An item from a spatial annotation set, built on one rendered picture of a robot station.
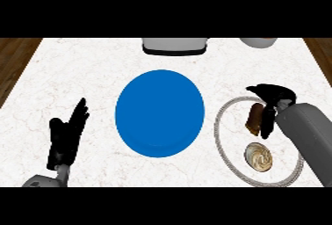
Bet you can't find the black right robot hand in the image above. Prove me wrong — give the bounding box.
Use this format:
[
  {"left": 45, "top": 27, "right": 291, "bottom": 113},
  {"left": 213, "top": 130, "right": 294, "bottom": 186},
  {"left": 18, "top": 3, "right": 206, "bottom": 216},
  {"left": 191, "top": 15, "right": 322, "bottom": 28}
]
[{"left": 246, "top": 83, "right": 299, "bottom": 140}]

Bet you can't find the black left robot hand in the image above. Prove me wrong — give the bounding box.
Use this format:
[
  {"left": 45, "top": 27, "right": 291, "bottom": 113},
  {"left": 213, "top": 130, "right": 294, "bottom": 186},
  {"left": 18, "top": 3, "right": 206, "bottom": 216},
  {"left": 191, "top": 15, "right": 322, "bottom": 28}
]
[{"left": 46, "top": 98, "right": 92, "bottom": 171}]

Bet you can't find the brown sweet potato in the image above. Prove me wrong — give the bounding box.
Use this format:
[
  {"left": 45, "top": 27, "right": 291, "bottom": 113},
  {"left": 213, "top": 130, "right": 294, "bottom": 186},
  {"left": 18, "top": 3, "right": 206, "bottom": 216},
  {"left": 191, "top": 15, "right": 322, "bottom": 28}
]
[{"left": 244, "top": 102, "right": 266, "bottom": 137}]

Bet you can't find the white round placemat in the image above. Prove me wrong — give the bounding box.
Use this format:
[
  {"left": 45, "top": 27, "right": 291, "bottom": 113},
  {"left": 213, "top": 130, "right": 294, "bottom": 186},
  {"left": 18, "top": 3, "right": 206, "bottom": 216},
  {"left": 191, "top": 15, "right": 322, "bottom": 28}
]
[{"left": 213, "top": 96, "right": 306, "bottom": 188}]

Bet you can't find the blue round plate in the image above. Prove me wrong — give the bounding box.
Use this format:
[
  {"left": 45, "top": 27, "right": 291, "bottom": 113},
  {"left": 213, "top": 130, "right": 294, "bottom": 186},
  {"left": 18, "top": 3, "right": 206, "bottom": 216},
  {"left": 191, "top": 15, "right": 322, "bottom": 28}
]
[{"left": 114, "top": 69, "right": 207, "bottom": 158}]

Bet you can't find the grey round bowl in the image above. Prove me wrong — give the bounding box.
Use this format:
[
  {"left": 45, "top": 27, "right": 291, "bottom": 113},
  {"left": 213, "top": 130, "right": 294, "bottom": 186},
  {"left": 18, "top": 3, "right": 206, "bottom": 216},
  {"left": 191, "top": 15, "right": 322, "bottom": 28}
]
[{"left": 240, "top": 38, "right": 278, "bottom": 49}]

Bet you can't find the beige swirled round pastry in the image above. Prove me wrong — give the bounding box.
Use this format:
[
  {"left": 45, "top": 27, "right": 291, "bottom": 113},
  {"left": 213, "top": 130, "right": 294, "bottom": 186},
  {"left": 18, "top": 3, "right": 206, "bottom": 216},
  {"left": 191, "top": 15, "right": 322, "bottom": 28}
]
[{"left": 244, "top": 142, "right": 274, "bottom": 173}]

